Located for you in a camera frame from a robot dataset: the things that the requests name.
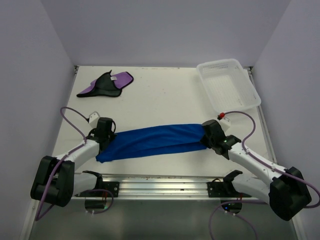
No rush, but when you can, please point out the blue towel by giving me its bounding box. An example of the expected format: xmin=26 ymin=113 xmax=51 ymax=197
xmin=95 ymin=123 xmax=207 ymax=163

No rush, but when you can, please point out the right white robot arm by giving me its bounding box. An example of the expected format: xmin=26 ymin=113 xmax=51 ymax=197
xmin=201 ymin=119 xmax=312 ymax=221

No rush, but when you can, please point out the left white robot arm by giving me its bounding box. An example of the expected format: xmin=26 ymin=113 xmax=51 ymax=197
xmin=30 ymin=117 xmax=116 ymax=207

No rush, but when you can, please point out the purple and grey towel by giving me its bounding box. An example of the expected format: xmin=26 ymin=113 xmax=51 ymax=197
xmin=76 ymin=70 xmax=134 ymax=98

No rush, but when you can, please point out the white plastic basket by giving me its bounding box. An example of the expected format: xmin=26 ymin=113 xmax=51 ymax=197
xmin=196 ymin=58 xmax=262 ymax=113

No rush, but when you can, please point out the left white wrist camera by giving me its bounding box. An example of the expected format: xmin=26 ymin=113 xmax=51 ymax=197
xmin=87 ymin=111 xmax=100 ymax=129

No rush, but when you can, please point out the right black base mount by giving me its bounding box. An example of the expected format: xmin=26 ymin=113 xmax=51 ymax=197
xmin=206 ymin=178 xmax=252 ymax=198

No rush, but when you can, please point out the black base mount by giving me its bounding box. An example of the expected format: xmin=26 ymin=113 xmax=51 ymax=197
xmin=206 ymin=178 xmax=252 ymax=198
xmin=101 ymin=181 xmax=120 ymax=198

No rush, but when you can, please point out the aluminium frame rail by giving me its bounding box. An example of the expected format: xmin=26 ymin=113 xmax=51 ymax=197
xmin=29 ymin=174 xmax=296 ymax=203

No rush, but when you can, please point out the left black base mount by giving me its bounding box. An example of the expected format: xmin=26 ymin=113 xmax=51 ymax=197
xmin=101 ymin=181 xmax=120 ymax=198

